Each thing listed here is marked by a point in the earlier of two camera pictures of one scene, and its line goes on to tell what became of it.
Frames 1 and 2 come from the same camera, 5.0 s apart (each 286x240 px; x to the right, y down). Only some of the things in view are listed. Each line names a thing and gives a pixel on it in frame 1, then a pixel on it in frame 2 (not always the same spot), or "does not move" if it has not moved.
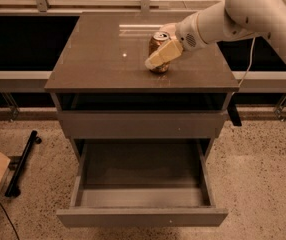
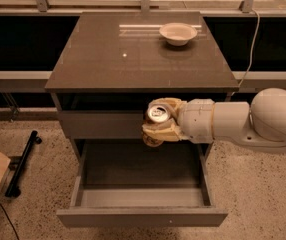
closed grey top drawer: (142, 124) does not move
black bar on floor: (13, 190) does not move
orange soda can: (157, 40) -> (157, 113)
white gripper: (187, 34) -> (196, 119)
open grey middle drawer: (136, 183) does not move
